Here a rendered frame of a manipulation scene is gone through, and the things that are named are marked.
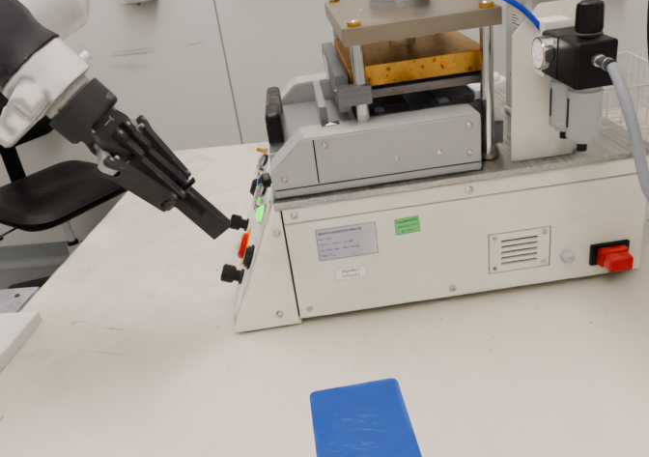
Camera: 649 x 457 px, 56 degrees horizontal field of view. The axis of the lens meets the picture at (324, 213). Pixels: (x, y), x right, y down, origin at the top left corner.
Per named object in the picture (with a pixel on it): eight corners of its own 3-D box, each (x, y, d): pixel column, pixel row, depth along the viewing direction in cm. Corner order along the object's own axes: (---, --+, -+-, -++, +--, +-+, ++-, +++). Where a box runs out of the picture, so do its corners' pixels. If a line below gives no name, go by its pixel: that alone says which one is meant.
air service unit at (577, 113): (560, 120, 72) (566, -12, 65) (624, 162, 58) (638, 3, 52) (517, 126, 72) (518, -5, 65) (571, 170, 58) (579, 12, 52)
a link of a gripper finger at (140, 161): (120, 125, 70) (115, 129, 69) (191, 189, 74) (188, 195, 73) (99, 145, 72) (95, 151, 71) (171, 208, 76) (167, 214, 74)
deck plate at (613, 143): (542, 85, 103) (542, 79, 103) (658, 154, 72) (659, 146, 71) (274, 124, 103) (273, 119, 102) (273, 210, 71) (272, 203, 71)
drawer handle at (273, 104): (283, 111, 92) (279, 85, 90) (284, 142, 78) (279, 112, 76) (269, 113, 92) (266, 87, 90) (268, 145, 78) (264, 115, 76)
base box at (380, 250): (538, 179, 110) (540, 86, 103) (654, 290, 76) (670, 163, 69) (246, 222, 110) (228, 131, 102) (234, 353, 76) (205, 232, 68)
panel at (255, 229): (245, 224, 108) (273, 128, 100) (235, 324, 81) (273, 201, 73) (235, 222, 107) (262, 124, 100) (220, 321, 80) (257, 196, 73)
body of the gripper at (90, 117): (73, 92, 64) (142, 151, 68) (102, 66, 71) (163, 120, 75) (35, 134, 67) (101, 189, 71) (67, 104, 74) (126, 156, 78)
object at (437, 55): (446, 50, 92) (443, -15, 88) (493, 84, 72) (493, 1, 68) (335, 67, 92) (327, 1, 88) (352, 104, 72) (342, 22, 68)
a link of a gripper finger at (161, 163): (101, 142, 73) (106, 137, 74) (174, 202, 77) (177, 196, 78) (122, 122, 71) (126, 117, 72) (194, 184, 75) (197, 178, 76)
